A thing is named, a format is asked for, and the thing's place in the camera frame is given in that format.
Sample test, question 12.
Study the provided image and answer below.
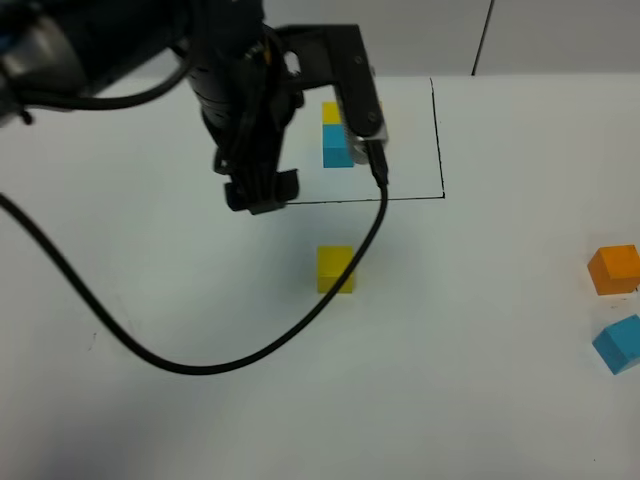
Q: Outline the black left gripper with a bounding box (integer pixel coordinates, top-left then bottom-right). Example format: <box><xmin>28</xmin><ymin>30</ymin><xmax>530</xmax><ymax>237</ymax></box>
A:
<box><xmin>189</xmin><ymin>1</ymin><xmax>299</xmax><ymax>215</ymax></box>

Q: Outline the orange block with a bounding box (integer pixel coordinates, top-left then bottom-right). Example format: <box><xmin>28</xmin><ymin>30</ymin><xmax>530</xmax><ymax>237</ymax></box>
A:
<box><xmin>587</xmin><ymin>244</ymin><xmax>640</xmax><ymax>296</ymax></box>

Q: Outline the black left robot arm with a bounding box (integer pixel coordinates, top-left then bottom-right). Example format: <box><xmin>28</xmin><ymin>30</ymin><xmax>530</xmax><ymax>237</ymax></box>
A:
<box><xmin>1</xmin><ymin>1</ymin><xmax>299</xmax><ymax>214</ymax></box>

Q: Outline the blue template block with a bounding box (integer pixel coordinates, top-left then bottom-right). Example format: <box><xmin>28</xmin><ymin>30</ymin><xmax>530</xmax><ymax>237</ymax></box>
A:
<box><xmin>322</xmin><ymin>124</ymin><xmax>354</xmax><ymax>169</ymax></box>

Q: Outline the yellow template block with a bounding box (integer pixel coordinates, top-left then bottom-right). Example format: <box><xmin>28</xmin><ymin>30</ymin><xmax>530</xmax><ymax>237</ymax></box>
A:
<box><xmin>322</xmin><ymin>102</ymin><xmax>342</xmax><ymax>125</ymax></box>

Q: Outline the loose blue block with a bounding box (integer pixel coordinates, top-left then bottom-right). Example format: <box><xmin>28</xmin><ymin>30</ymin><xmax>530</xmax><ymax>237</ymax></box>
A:
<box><xmin>592</xmin><ymin>315</ymin><xmax>640</xmax><ymax>375</ymax></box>

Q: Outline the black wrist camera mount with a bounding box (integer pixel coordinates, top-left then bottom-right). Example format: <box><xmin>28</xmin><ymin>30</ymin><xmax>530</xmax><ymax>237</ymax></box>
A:
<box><xmin>275</xmin><ymin>24</ymin><xmax>388</xmax><ymax>172</ymax></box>

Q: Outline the black camera cable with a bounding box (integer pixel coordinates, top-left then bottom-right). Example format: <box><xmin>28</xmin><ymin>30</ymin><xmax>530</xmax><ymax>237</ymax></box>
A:
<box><xmin>0</xmin><ymin>140</ymin><xmax>390</xmax><ymax>376</ymax></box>

